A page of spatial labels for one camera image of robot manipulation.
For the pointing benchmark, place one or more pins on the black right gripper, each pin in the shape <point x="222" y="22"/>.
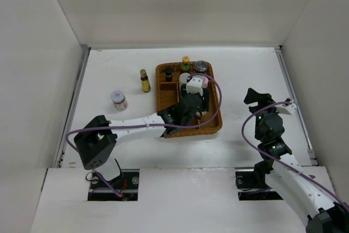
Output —
<point x="262" y="99"/>

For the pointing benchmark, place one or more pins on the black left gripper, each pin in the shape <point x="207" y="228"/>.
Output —
<point x="204" y="99"/>

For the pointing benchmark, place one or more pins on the pink lid spice jar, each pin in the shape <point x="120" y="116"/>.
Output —
<point x="205" y="82"/>

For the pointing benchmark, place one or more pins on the black cap salt grinder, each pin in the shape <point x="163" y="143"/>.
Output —
<point x="200" y="68"/>

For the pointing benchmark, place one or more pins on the silver lid tall jar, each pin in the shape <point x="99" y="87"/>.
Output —
<point x="184" y="78"/>

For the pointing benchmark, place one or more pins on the yellow cap sauce bottle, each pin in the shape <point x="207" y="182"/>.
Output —
<point x="185" y="65"/>

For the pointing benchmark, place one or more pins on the small black cap bottle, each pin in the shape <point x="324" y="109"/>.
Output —
<point x="168" y="71"/>

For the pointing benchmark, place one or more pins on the black stopper white bottle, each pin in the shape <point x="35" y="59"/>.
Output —
<point x="182" y="91"/>

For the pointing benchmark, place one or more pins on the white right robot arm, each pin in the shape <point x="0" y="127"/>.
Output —
<point x="318" y="208"/>

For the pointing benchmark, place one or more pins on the brown wicker divided tray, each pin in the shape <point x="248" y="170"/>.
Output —
<point x="167" y="96"/>

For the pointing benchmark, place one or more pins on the yellow label brown bottle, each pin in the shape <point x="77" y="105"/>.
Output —
<point x="145" y="81"/>

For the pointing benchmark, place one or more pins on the white lid brown jar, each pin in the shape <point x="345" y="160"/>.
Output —
<point x="119" y="100"/>

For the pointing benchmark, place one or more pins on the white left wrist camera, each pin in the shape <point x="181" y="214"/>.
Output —
<point x="195" y="85"/>

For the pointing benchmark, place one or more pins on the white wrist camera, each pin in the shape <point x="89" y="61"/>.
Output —
<point x="288" y="107"/>
<point x="195" y="85"/>

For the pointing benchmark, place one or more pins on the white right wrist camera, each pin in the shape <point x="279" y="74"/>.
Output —
<point x="288" y="107"/>

